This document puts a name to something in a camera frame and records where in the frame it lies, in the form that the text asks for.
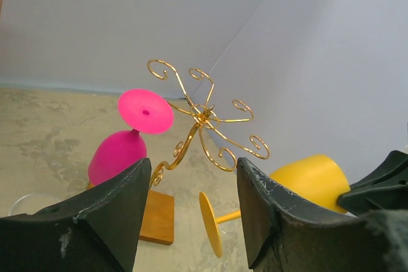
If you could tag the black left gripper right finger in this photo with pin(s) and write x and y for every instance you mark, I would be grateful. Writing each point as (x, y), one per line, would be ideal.
(285, 232)

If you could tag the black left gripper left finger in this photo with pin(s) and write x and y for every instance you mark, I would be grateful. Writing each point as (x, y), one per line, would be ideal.
(96, 230)

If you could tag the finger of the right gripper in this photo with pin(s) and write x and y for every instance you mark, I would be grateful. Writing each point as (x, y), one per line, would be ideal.
(383, 189)

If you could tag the yellow plastic wine glass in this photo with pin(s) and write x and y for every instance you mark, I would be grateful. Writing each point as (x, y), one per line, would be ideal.
(317, 178)

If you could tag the clear wine glass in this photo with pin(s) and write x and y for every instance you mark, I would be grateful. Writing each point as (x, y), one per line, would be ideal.
(31, 203)

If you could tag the pink plastic wine glass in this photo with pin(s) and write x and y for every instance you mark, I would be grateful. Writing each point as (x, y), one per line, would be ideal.
(143, 111)

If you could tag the wooden rack base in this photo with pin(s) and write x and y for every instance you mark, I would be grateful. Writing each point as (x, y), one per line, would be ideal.
(159, 219)

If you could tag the gold wire glass rack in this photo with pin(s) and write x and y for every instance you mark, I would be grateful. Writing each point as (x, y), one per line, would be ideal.
(204, 117)

